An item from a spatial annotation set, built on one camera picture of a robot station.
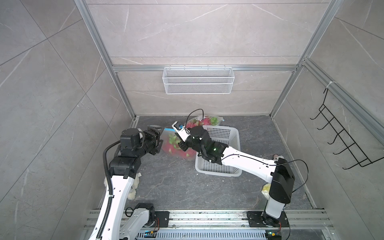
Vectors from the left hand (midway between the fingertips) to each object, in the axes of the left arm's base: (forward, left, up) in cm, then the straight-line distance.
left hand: (165, 130), depth 67 cm
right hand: (+3, -5, -6) cm, 8 cm away
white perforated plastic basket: (+18, -37, -30) cm, 51 cm away
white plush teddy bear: (-19, +21, -30) cm, 41 cm away
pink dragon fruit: (+1, -1, -15) cm, 15 cm away
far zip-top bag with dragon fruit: (+25, -20, -22) cm, 39 cm away
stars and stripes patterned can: (+1, -65, -32) cm, 72 cm away
